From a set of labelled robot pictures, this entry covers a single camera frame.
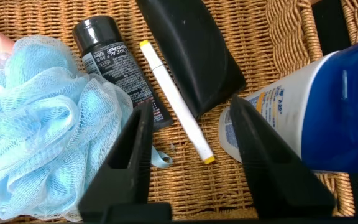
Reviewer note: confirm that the light blue bath loofah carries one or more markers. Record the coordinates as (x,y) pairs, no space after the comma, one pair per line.
(42,124)

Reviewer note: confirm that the black squeeze tube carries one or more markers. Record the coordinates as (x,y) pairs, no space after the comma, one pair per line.
(197,53)

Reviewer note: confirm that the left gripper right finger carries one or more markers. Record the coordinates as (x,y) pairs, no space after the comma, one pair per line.
(275,174)

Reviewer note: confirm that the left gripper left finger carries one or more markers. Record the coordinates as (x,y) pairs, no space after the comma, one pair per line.
(132,161)

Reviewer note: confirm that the white marker yellow cap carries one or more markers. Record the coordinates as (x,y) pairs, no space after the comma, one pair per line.
(176,99)

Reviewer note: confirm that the grey squeeze tube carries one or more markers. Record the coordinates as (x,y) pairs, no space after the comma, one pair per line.
(117,68)

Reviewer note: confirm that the white shampoo bottle blue cap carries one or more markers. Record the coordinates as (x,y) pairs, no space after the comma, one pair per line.
(337,109)

